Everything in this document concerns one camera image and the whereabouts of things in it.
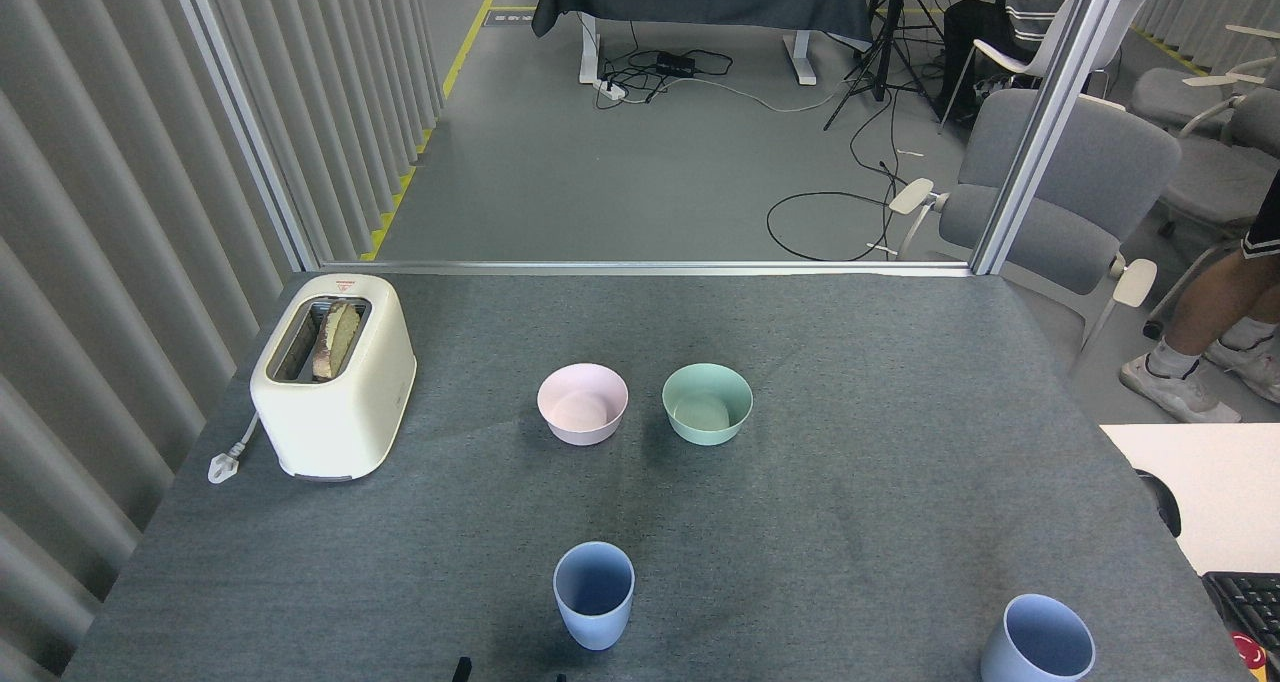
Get blue plastic cup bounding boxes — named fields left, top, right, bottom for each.
left=553, top=542, right=636, bottom=651
left=980, top=593, right=1097, bottom=682

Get pink bowl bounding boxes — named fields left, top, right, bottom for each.
left=537, top=363, right=630, bottom=447

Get cream white toaster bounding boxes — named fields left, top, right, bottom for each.
left=250, top=273, right=418, bottom=482

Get mint green bowl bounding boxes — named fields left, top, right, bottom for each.
left=662, top=363, right=754, bottom=447

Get white toaster power plug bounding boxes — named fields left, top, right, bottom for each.
left=207, top=412, right=263, bottom=485

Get toasted bread slice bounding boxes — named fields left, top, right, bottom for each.
left=311, top=301, right=362, bottom=381

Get black rounded object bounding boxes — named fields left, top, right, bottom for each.
left=1137, top=469, right=1183, bottom=538

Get white side table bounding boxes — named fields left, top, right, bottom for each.
left=1100, top=423, right=1280, bottom=576

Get red round button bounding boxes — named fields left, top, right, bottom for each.
left=1230, top=632, right=1269, bottom=679

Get black keyboard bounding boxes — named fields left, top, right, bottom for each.
left=1201, top=571, right=1280, bottom=663

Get black tripod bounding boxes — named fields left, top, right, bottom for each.
left=823, top=0, right=946, bottom=131

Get person in black shorts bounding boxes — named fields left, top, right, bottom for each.
left=1120, top=167, right=1280, bottom=425

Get white plastic chair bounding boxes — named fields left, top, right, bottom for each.
left=937, top=0, right=1151, bottom=133

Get silver frame rail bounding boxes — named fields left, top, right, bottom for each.
left=318, top=260, right=973, bottom=278

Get black floor cable loop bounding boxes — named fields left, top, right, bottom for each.
left=766, top=112, right=936, bottom=263

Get silver left frame post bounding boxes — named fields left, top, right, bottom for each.
left=165, top=0, right=321, bottom=271

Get silver frame post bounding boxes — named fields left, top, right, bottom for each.
left=165, top=0, right=321, bottom=271
left=968, top=0, right=1141, bottom=276

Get silver right frame post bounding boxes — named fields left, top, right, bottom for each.
left=968, top=0, right=1141, bottom=276

